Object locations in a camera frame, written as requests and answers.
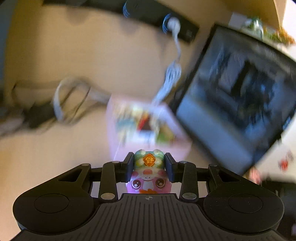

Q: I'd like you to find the pink pig figurine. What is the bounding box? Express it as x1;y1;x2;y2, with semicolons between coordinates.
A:
126;149;171;194

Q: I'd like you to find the pink cardboard box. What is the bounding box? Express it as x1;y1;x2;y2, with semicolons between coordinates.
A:
106;95;192;161

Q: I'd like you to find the black computer case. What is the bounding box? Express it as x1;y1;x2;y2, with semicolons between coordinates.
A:
170;24;295;174

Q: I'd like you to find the black power brick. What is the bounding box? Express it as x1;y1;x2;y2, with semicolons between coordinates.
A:
24;102;55;129

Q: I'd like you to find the grey looped cable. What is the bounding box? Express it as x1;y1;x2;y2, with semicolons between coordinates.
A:
52;77;112;123

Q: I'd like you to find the white power cable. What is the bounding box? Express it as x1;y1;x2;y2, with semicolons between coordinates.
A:
150;17;183;110

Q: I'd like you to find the black wall power strip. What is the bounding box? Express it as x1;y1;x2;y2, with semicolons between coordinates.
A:
43;0;199;43

